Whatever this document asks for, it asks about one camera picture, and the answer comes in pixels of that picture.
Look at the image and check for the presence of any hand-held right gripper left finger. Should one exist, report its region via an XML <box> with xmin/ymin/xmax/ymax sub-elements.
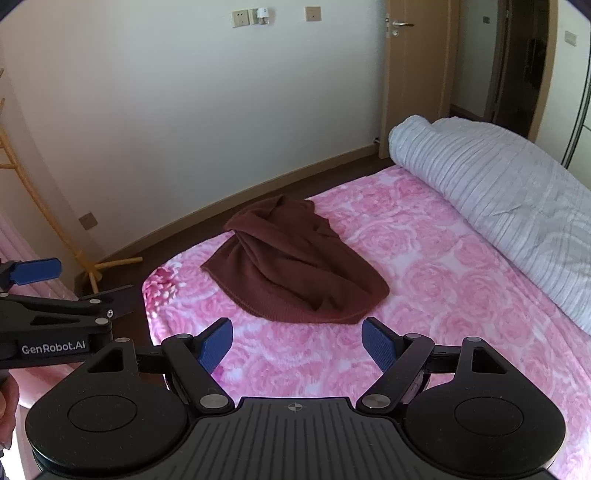
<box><xmin>87</xmin><ymin>318</ymin><xmax>235</xmax><ymax>412</ymax></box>

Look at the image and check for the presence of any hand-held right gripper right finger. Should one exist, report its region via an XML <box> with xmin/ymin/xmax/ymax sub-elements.
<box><xmin>361</xmin><ymin>316</ymin><xmax>509</xmax><ymax>414</ymax></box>

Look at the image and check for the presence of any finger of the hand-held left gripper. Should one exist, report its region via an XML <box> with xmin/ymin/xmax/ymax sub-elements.
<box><xmin>0</xmin><ymin>257</ymin><xmax>63</xmax><ymax>296</ymax></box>
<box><xmin>0</xmin><ymin>285</ymin><xmax>136</xmax><ymax>324</ymax></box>

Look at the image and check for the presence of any brown knitted vest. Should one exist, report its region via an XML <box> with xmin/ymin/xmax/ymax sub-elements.
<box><xmin>200</xmin><ymin>195</ymin><xmax>391</xmax><ymax>325</ymax></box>

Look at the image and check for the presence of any person's left hand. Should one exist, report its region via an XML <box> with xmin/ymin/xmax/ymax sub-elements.
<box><xmin>0</xmin><ymin>373</ymin><xmax>20</xmax><ymax>451</ymax></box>

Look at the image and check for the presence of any pink plastic bin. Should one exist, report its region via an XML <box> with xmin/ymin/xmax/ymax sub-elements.
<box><xmin>0</xmin><ymin>215</ymin><xmax>81</xmax><ymax>409</ymax></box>

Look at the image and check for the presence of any wooden coat rack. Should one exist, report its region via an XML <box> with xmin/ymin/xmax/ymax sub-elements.
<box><xmin>0</xmin><ymin>69</ymin><xmax>144</xmax><ymax>294</ymax></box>

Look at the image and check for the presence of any pink floral bed sheet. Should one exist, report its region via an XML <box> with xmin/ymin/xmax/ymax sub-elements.
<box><xmin>141</xmin><ymin>164</ymin><xmax>591</xmax><ymax>480</ymax></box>

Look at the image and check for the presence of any grey striped quilt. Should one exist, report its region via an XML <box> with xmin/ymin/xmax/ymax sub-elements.
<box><xmin>388</xmin><ymin>115</ymin><xmax>591</xmax><ymax>334</ymax></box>

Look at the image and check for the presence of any wooden door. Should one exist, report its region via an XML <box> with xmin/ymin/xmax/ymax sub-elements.
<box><xmin>379</xmin><ymin>0</ymin><xmax>462</xmax><ymax>160</ymax></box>

